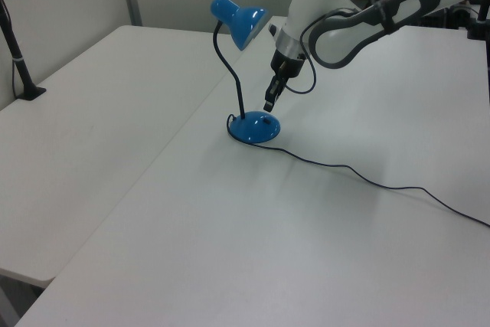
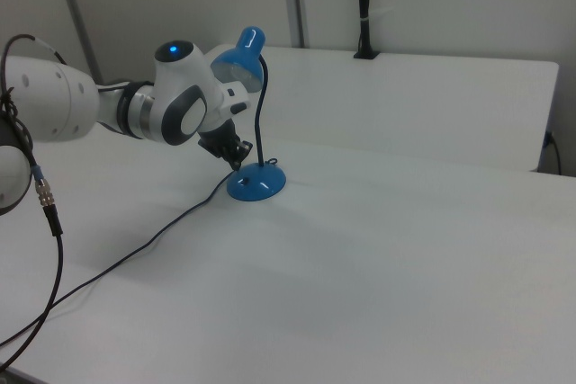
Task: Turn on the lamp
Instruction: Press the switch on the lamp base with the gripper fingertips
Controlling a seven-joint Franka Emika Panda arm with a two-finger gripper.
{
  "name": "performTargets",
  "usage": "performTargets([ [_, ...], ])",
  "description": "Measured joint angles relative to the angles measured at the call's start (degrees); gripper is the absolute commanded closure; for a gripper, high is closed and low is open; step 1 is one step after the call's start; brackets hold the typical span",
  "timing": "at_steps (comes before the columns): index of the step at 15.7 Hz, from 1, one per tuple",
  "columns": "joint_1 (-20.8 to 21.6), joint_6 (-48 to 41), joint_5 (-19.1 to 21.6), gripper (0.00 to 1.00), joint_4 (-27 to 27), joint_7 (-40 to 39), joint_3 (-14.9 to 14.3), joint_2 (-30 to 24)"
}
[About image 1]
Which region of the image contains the black camera stand with base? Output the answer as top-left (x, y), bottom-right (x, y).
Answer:
top-left (0, 0), bottom-right (47, 103)

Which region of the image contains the blue desk lamp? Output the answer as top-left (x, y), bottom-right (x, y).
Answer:
top-left (208, 0), bottom-right (282, 143)

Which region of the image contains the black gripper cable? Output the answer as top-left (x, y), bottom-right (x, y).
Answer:
top-left (286, 7), bottom-right (361, 95)

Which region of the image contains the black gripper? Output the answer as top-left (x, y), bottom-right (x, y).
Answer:
top-left (263, 47), bottom-right (305, 112)

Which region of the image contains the black lamp power cable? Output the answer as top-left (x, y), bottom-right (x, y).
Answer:
top-left (225, 113), bottom-right (490, 227)

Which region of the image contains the black clamp stand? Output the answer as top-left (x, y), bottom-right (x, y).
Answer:
top-left (465, 0), bottom-right (490, 41)

